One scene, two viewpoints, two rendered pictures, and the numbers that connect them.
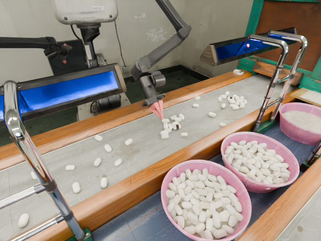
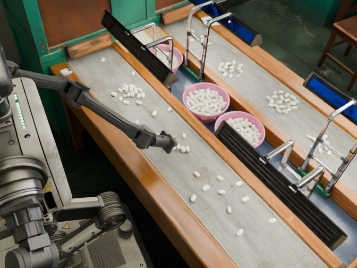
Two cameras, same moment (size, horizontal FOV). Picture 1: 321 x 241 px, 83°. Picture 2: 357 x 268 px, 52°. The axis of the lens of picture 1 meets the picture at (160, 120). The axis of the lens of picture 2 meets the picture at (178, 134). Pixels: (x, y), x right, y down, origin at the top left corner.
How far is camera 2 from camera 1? 1.66 m
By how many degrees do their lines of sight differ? 67
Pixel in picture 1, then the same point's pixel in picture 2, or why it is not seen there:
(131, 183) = (239, 165)
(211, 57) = (175, 78)
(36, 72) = not seen: outside the picture
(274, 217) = (247, 105)
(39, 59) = not seen: outside the picture
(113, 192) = (247, 173)
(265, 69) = (82, 49)
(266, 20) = (48, 9)
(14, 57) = not seen: outside the picture
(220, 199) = (237, 125)
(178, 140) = (189, 141)
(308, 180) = (222, 84)
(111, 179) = (233, 181)
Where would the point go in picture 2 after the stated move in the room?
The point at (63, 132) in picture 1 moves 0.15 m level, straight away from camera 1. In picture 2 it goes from (190, 229) to (161, 249)
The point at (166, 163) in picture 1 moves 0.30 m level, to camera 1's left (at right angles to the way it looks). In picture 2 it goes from (219, 146) to (227, 198)
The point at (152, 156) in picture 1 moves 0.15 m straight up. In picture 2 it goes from (209, 158) to (212, 139)
